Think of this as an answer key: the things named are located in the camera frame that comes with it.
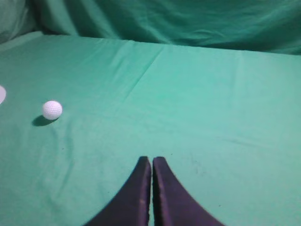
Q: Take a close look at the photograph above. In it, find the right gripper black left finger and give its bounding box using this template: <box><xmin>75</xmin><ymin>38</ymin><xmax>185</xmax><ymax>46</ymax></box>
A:
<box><xmin>86</xmin><ymin>156</ymin><xmax>151</xmax><ymax>226</ymax></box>

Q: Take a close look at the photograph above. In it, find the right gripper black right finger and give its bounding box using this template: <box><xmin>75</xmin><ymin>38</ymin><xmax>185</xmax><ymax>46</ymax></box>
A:
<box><xmin>152</xmin><ymin>157</ymin><xmax>223</xmax><ymax>226</ymax></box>

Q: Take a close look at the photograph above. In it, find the white dimpled ball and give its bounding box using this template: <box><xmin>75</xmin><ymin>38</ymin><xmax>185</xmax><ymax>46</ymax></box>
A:
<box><xmin>42</xmin><ymin>100</ymin><xmax>63</xmax><ymax>121</ymax></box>

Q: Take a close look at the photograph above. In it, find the white round plate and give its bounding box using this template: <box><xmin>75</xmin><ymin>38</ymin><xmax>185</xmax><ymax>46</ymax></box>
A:
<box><xmin>0</xmin><ymin>85</ymin><xmax>7</xmax><ymax>104</ymax></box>

